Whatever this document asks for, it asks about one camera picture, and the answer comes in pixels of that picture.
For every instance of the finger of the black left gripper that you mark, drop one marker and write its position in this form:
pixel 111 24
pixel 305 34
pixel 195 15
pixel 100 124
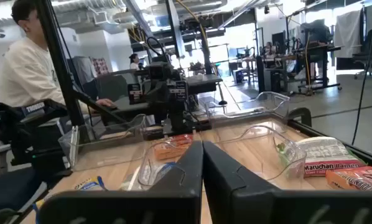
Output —
pixel 151 95
pixel 163 95

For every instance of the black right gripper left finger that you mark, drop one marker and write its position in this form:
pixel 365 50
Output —
pixel 179 205

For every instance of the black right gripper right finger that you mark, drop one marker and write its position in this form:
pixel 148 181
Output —
pixel 242 205

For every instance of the orange Maruchan noodle pack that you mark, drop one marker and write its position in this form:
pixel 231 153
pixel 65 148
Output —
pixel 354 179
pixel 183 140
pixel 169 152

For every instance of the lime chili Maruchan noodle pack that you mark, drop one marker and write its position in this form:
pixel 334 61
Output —
pixel 326 155

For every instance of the black Trossen-labelled robot arm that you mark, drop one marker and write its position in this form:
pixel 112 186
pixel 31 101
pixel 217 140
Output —
pixel 5 124

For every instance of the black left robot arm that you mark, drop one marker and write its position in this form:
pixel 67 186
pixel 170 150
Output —
pixel 180 118

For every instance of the person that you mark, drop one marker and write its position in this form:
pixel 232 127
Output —
pixel 27 71
pixel 134 63

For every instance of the red plaid cloth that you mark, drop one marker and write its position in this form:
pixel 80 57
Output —
pixel 99 65

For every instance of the clear plastic bin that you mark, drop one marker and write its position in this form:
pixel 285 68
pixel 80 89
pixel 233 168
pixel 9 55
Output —
pixel 276 102
pixel 111 149
pixel 291 165

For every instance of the grey hanging cloth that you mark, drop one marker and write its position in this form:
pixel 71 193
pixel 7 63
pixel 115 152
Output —
pixel 83 70

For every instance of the black standing desk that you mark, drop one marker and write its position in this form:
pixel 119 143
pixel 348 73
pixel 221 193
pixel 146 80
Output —
pixel 316 49

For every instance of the dark blue office chair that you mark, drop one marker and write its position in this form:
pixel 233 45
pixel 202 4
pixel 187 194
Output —
pixel 8 189

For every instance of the white hanging sheet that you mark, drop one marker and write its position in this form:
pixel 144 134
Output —
pixel 347 31

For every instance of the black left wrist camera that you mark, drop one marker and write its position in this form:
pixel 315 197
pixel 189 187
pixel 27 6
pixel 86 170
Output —
pixel 160 71

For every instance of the black metal frame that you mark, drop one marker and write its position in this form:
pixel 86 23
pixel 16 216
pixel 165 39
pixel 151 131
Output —
pixel 60 62

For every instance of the silver ventilation duct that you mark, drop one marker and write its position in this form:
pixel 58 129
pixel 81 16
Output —
pixel 89 4

